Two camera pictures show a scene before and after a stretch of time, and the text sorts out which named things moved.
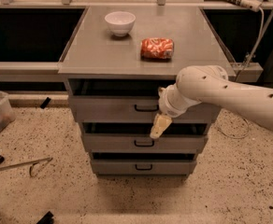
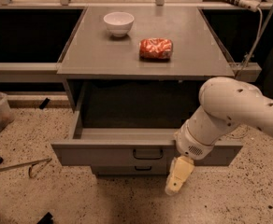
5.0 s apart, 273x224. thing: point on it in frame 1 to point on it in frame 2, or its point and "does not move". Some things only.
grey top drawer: [125, 101] to [134, 147]
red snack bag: [156, 49] does not move
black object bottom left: [47, 218] does not move
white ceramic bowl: [120, 22] does not move
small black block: [45, 103] does not move
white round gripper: [167, 109] to [191, 146]
